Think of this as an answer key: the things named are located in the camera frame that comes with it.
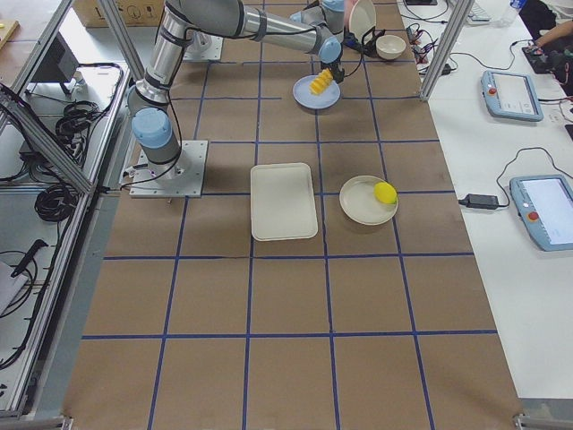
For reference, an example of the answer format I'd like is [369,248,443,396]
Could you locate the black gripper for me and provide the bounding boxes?
[320,63,345,84]

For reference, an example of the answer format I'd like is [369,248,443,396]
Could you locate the orange striped bread loaf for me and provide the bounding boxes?
[309,73,333,96]

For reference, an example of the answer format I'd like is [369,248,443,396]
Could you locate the blue round plate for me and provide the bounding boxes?
[293,75,341,109]

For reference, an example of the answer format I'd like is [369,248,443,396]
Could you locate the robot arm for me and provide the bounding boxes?
[290,0,345,35]
[128,1,345,174]

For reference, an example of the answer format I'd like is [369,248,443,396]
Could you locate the cream plate in rack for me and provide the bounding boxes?
[347,0,377,42]

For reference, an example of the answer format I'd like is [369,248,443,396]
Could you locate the pink plate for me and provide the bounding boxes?
[344,0,358,29]

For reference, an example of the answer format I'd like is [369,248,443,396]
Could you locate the cream round plate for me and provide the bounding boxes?
[339,176,398,226]

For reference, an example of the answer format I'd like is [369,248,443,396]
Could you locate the black dish rack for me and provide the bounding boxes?
[343,27,386,57]

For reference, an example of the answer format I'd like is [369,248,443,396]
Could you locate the cream bowl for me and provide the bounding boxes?
[375,34,406,61]

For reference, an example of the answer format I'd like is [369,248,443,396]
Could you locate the yellow lemon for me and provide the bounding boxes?
[373,181,398,204]

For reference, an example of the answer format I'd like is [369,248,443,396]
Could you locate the white rectangular tray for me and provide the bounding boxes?
[251,162,318,242]

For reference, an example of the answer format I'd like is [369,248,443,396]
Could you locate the far blue teach pendant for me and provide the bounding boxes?
[481,70,543,122]

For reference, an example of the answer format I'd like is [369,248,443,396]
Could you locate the blue teach pendant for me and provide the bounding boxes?
[509,175,573,252]
[481,70,543,122]

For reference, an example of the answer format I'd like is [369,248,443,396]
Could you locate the black power adapter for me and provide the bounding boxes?
[464,193,499,210]

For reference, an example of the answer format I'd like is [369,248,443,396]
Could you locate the near blue teach pendant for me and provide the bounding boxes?
[509,175,573,252]

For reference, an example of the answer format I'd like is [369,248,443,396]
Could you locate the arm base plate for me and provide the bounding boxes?
[183,32,223,62]
[129,141,208,198]

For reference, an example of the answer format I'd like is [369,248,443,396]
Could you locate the aluminium frame post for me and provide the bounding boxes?
[419,0,473,101]

